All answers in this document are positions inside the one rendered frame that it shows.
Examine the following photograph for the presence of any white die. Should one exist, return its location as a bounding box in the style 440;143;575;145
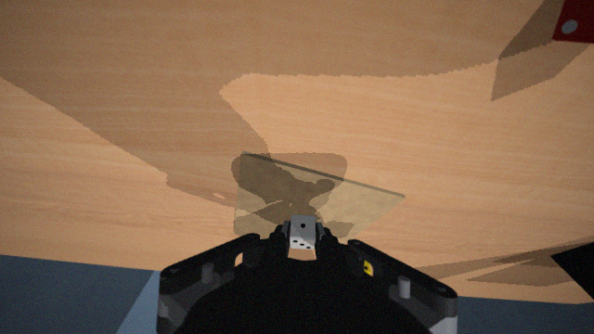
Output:
290;214;316;250

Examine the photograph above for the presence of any tan square mat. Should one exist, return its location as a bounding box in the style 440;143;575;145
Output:
234;150;406;244

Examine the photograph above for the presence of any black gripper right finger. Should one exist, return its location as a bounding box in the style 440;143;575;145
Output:
315;222;458;334

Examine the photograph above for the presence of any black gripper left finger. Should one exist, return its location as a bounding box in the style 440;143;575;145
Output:
156;220;291;334

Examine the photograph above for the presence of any red die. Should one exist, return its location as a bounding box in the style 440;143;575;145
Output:
552;0;594;44

